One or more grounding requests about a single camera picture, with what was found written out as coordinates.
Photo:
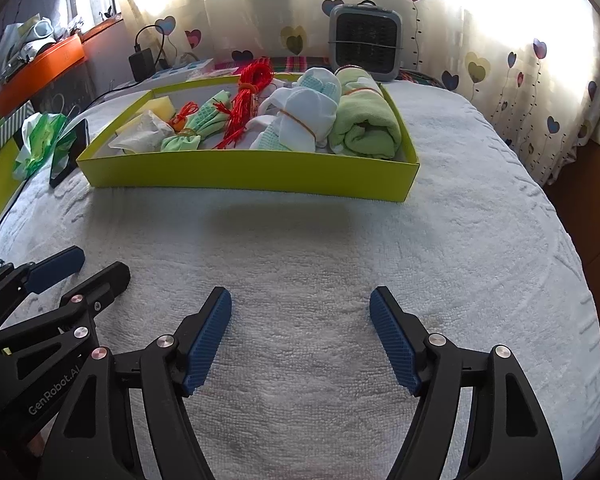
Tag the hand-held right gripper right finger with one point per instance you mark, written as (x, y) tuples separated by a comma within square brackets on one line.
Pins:
[(395, 340)]

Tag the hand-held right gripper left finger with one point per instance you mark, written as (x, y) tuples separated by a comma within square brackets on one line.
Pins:
[(210, 340)]

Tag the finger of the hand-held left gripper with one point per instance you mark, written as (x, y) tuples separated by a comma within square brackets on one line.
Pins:
[(57, 267), (105, 282)]

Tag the white paper packet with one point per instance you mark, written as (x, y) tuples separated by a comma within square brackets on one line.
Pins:
[(140, 132)]

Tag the yellow-green cardboard box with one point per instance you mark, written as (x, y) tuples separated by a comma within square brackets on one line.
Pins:
[(255, 175)]

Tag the green cloth bundle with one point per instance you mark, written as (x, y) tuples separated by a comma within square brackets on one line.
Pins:
[(205, 117)]

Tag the white sock bundle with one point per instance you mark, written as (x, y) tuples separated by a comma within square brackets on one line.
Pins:
[(300, 125)]

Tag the pale green sock bundle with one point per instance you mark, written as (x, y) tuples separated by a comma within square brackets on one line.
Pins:
[(322, 85)]

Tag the black smartphone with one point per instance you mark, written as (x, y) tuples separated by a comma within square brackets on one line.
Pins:
[(67, 155)]

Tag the striped green gift box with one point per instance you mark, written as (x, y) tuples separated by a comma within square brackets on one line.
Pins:
[(0, 160)]

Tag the green tissue pack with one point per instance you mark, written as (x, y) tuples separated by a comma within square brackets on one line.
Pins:
[(40, 140)]

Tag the yellow green sponge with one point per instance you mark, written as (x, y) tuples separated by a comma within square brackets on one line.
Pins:
[(162, 107)]

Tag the orange shelf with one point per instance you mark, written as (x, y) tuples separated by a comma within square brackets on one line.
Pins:
[(40, 70)]

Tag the rolled green towel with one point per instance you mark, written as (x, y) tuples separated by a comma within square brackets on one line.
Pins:
[(365, 125)]

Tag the black charger adapter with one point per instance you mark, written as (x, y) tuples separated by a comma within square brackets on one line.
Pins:
[(141, 66)]

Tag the wooden cabinet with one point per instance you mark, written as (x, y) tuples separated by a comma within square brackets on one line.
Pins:
[(595, 220)]

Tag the pile of assorted packets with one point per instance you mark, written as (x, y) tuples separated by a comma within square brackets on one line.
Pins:
[(25, 35)]

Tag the pink white packet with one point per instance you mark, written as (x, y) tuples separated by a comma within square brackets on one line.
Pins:
[(215, 74)]

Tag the small grey heater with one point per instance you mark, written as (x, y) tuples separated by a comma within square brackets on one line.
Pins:
[(365, 40)]

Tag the heart print curtain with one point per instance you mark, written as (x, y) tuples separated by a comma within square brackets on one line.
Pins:
[(480, 25)]

